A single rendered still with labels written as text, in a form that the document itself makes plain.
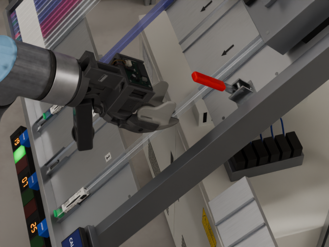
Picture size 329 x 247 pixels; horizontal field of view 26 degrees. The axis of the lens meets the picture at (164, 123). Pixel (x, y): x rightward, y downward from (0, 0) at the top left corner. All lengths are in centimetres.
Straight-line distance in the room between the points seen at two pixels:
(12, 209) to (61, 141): 86
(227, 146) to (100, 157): 28
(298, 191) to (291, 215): 6
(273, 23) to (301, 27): 4
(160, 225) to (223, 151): 105
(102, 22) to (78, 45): 128
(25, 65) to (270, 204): 67
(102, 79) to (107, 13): 173
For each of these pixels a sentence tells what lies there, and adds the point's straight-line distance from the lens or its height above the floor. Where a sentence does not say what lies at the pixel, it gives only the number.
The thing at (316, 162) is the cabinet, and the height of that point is 62.
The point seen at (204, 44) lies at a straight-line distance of 120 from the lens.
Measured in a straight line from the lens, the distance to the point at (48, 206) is 134.
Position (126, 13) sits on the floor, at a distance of 276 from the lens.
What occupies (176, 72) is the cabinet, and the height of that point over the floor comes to 62.
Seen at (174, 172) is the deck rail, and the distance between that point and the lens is 113.
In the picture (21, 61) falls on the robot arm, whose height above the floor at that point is 115.
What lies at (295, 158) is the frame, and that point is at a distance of 151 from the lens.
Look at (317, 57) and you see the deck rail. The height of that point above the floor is 112.
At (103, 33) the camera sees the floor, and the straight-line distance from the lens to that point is 269.
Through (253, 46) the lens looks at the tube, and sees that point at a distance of 111.
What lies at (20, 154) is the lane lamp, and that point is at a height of 66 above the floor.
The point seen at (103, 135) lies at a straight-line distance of 130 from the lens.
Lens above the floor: 185
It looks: 51 degrees down
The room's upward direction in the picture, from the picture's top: straight up
